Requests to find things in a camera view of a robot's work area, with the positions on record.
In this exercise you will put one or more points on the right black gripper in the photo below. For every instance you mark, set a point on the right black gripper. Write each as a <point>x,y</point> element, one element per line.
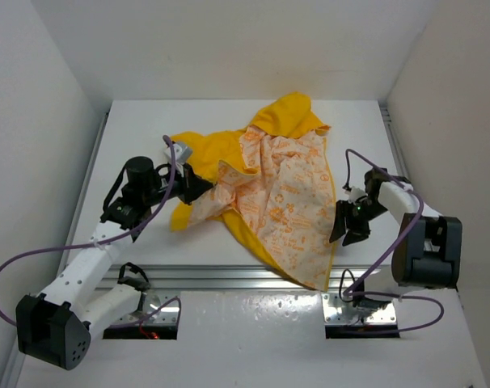
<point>355,233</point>

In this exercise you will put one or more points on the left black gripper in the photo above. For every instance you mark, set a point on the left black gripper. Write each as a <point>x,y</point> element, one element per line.
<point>191,184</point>

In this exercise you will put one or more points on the yellow jacket with patterned lining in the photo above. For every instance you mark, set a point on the yellow jacket with patterned lining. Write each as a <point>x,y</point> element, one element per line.
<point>272,188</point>

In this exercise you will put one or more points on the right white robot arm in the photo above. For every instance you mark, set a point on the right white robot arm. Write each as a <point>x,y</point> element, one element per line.
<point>426,253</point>

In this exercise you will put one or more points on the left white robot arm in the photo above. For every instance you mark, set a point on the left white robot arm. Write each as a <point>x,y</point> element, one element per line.
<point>57,325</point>

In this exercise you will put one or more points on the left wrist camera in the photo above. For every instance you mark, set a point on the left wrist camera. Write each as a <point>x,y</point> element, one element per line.
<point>181,151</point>

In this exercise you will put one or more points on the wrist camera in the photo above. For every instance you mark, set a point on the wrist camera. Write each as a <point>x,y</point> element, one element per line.
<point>354,194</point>
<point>181,151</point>

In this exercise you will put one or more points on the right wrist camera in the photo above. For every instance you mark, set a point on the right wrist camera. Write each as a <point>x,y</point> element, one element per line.
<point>354,194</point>

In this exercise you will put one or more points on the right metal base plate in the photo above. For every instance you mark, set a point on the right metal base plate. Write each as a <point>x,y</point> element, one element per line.
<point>338,313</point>

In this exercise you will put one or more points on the metal base plate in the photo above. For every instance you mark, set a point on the metal base plate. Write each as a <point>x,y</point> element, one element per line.
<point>159,308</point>
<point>338,313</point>

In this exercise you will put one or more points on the aluminium rail front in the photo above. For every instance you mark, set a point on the aluminium rail front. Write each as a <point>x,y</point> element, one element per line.
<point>219,277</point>

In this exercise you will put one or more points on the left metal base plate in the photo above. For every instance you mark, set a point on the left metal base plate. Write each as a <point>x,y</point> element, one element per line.
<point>159,308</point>

